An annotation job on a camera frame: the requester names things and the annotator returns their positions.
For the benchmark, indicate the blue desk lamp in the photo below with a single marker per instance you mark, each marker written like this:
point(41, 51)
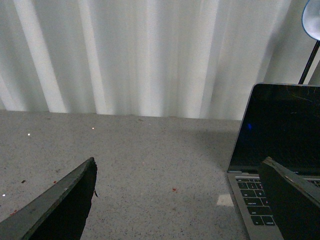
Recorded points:
point(310, 20)

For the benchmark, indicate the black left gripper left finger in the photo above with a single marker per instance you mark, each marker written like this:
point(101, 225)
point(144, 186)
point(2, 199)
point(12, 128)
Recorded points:
point(59, 213)

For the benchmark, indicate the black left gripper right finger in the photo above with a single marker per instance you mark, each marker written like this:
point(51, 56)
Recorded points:
point(294, 201)

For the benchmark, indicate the white curtain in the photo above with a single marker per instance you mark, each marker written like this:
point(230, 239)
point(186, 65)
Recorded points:
point(164, 58)

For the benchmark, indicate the grey laptop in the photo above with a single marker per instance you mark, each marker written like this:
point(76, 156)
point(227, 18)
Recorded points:
point(282, 122)

